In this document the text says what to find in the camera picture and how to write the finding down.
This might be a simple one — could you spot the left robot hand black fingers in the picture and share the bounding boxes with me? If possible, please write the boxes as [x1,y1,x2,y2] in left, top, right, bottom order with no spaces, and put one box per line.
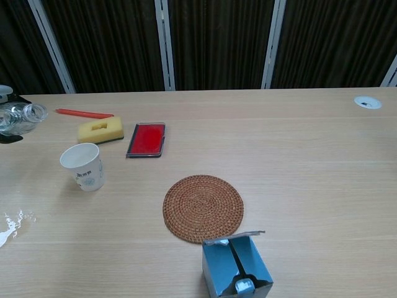
[0,84,33,144]

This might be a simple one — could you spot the transparent plastic bottle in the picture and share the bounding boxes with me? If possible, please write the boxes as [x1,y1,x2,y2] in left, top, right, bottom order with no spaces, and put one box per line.
[0,103,49,137]

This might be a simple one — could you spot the white paper cup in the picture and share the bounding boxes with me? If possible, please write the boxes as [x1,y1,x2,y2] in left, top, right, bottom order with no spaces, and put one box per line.
[59,142,106,192]

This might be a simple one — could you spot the red pen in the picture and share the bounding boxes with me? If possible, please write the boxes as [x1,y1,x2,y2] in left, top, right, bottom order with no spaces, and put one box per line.
[55,108,115,120]

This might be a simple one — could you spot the yellow sponge block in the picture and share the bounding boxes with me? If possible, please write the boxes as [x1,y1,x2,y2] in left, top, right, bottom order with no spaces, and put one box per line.
[76,116,125,145]

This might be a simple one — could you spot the round woven brown coaster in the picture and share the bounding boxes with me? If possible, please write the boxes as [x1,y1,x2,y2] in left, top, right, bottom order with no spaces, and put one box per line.
[163,174,244,245]

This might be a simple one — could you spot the blue cardboard box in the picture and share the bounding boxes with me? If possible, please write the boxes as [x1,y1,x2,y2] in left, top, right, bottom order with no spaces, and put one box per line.
[202,230,274,298]

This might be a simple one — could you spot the grey screen frame post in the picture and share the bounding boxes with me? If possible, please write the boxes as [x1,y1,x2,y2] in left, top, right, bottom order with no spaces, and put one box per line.
[27,0,76,94]
[261,0,286,90]
[154,0,176,91]
[380,54,397,88]

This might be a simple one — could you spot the white table cable grommet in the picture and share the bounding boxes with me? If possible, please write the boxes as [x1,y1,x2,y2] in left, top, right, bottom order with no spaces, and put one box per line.
[354,95,383,110]

